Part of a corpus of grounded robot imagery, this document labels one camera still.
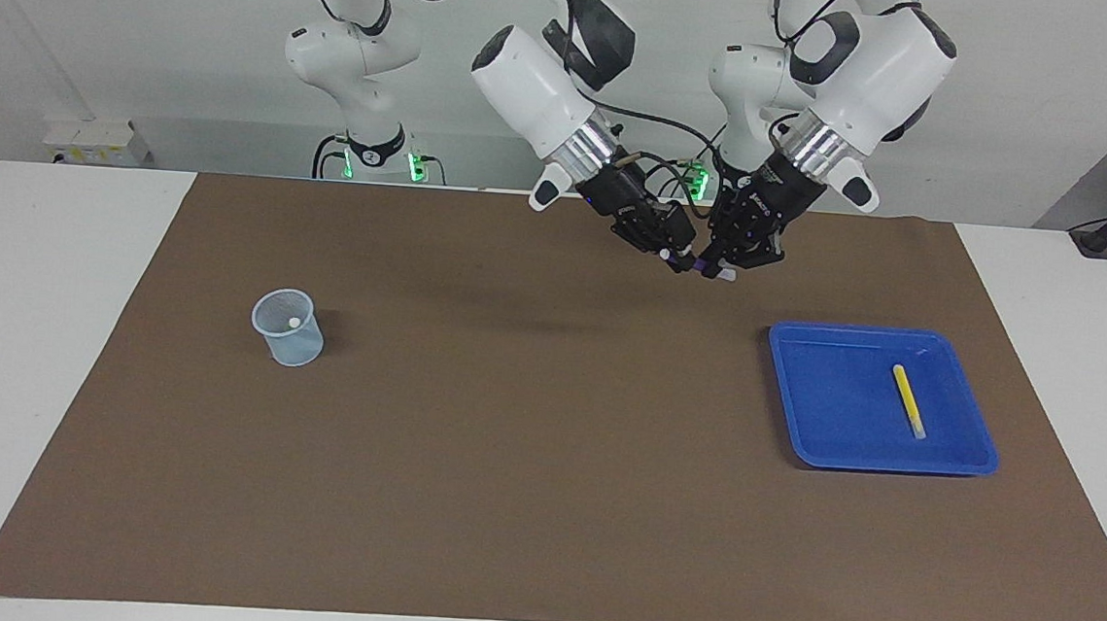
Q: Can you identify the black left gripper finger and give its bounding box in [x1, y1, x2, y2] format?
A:
[698, 199, 759, 275]
[734, 222, 790, 274]

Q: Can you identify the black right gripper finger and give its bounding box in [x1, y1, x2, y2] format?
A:
[643, 198, 703, 259]
[617, 220, 692, 275]

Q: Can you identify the purple pen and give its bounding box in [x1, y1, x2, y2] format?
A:
[658, 247, 741, 285]

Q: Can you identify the yellow pen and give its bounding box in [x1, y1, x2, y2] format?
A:
[886, 363, 932, 441]

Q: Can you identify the blue plastic tray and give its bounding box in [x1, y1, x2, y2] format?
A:
[760, 319, 1009, 481]

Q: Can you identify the brown table mat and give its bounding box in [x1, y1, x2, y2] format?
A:
[0, 155, 1107, 621]

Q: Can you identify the translucent plastic cup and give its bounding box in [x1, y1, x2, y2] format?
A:
[249, 287, 329, 369]

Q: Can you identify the black left base cable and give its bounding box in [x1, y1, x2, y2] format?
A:
[641, 155, 721, 204]

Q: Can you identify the black base cable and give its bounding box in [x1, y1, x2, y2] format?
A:
[311, 133, 352, 181]
[641, 155, 721, 204]

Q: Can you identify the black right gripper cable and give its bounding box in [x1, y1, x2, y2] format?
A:
[532, 8, 733, 222]

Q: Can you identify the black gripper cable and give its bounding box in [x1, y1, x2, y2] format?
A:
[532, 8, 733, 222]
[762, 0, 927, 171]

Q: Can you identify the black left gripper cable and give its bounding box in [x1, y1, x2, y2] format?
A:
[762, 0, 927, 171]

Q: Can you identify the black right base cable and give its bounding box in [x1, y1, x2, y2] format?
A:
[311, 133, 352, 181]

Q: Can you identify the white wall socket box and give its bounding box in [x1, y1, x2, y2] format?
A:
[43, 115, 154, 169]

